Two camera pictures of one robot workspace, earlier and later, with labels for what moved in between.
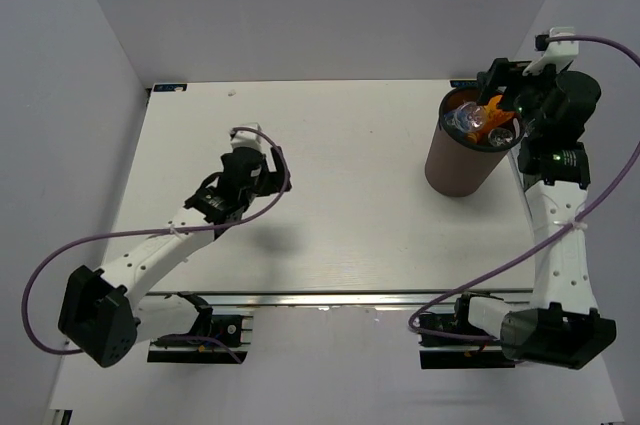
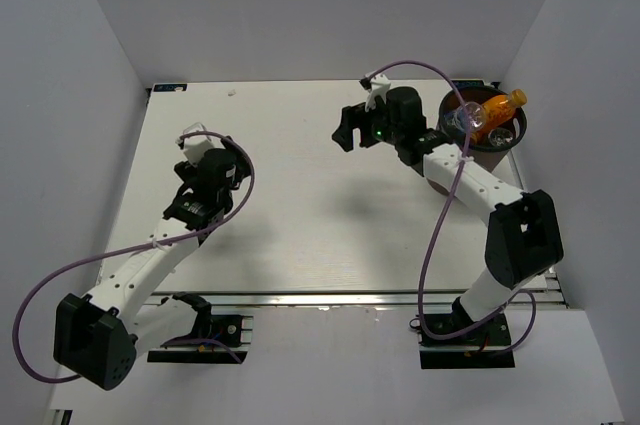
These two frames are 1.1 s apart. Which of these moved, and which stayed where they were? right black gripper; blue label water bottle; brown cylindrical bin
Moved: right black gripper
Stayed: brown cylindrical bin; blue label water bottle
